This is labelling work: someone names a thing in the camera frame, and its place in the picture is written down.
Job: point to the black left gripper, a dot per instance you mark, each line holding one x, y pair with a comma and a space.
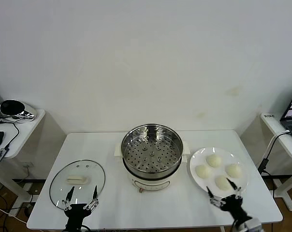
76, 212

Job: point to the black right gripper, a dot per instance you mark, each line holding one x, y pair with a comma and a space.
233, 204

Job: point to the round glass pot lid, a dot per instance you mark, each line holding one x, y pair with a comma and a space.
88, 193

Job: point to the white steamed baozi bun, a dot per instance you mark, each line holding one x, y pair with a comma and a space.
203, 171
213, 160
222, 183
233, 170

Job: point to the stainless steel steamer basket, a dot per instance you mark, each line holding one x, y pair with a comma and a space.
152, 154

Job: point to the round white plate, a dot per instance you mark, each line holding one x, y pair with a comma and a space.
237, 186

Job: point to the white side table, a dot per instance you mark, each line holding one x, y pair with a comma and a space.
27, 135
276, 128

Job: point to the small white label sticker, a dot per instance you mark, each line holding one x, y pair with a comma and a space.
268, 115

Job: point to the chrome round device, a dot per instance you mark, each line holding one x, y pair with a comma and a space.
15, 108

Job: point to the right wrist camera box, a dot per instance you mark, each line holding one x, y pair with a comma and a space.
254, 227

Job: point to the white wall socket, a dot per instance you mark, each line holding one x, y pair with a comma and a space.
28, 165

